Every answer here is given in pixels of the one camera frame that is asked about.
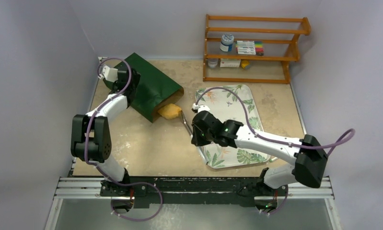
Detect metal tongs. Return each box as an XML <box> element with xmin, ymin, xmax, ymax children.
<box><xmin>180</xmin><ymin>111</ymin><xmax>193</xmax><ymax>138</ymax></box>

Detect green paper bag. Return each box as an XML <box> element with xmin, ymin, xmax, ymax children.
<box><xmin>103</xmin><ymin>53</ymin><xmax>184</xmax><ymax>123</ymax></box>

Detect leaf pattern serving tray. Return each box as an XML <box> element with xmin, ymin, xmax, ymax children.
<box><xmin>195</xmin><ymin>84</ymin><xmax>270</xmax><ymax>169</ymax></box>

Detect yellow fake bread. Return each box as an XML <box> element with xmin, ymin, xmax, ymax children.
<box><xmin>157</xmin><ymin>103</ymin><xmax>182</xmax><ymax>120</ymax></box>

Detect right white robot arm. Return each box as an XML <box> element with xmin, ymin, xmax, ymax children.
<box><xmin>191</xmin><ymin>111</ymin><xmax>328</xmax><ymax>195</ymax></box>

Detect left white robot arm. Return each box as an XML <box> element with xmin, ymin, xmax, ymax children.
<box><xmin>70</xmin><ymin>66</ymin><xmax>140</xmax><ymax>196</ymax></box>

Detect small grey jar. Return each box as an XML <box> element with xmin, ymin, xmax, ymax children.
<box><xmin>207</xmin><ymin>58</ymin><xmax>218</xmax><ymax>69</ymax></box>

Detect white small box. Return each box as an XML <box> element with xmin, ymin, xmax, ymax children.
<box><xmin>220</xmin><ymin>58</ymin><xmax>241</xmax><ymax>68</ymax></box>

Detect small yellow object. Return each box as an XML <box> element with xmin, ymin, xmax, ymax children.
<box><xmin>240</xmin><ymin>60</ymin><xmax>251</xmax><ymax>69</ymax></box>

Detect orange wooden shelf rack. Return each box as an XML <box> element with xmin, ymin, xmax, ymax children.
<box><xmin>202</xmin><ymin>14</ymin><xmax>312</xmax><ymax>84</ymax></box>

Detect coloured marker set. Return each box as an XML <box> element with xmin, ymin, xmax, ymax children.
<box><xmin>236</xmin><ymin>41</ymin><xmax>264</xmax><ymax>56</ymax></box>

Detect white jar blue lid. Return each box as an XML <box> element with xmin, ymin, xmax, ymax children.
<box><xmin>220</xmin><ymin>34</ymin><xmax>234</xmax><ymax>52</ymax></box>

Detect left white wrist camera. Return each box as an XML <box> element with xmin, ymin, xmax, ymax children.
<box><xmin>98</xmin><ymin>65</ymin><xmax>118</xmax><ymax>82</ymax></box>

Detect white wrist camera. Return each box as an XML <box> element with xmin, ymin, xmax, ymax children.
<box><xmin>98</xmin><ymin>65</ymin><xmax>118</xmax><ymax>82</ymax></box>
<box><xmin>191</xmin><ymin>103</ymin><xmax>210</xmax><ymax>114</ymax></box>

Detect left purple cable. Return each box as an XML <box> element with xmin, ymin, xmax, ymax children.
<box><xmin>84</xmin><ymin>57</ymin><xmax>163</xmax><ymax>222</ymax></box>

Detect purple cable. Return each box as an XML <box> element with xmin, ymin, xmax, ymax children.
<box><xmin>84</xmin><ymin>57</ymin><xmax>163</xmax><ymax>222</ymax></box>
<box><xmin>195</xmin><ymin>87</ymin><xmax>356</xmax><ymax>217</ymax></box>

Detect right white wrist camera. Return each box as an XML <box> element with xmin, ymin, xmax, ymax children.
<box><xmin>191</xmin><ymin>103</ymin><xmax>210</xmax><ymax>114</ymax></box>

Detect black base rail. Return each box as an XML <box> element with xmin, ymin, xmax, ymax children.
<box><xmin>100</xmin><ymin>176</ymin><xmax>287</xmax><ymax>210</ymax></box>

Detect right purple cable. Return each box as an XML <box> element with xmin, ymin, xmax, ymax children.
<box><xmin>195</xmin><ymin>87</ymin><xmax>356</xmax><ymax>217</ymax></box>

